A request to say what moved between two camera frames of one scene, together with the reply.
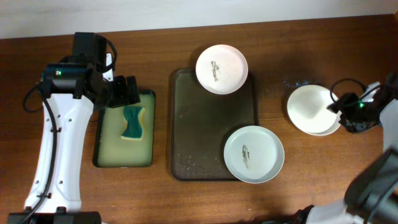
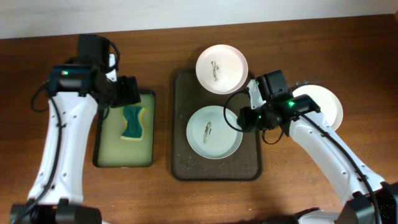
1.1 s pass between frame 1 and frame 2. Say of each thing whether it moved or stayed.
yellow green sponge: stayed
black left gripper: stayed
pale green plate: moved
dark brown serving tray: stayed
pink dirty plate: stayed
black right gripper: moved
